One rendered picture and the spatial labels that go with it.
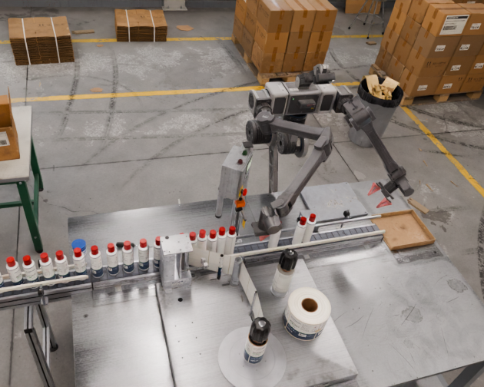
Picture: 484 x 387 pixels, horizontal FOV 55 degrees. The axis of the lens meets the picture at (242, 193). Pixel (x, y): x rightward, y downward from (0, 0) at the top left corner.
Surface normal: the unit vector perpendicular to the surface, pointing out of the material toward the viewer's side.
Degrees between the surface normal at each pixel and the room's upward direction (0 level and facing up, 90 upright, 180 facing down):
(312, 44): 90
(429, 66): 90
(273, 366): 0
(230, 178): 90
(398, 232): 0
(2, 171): 0
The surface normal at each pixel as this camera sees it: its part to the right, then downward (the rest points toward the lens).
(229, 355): 0.12, -0.72
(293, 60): 0.29, 0.68
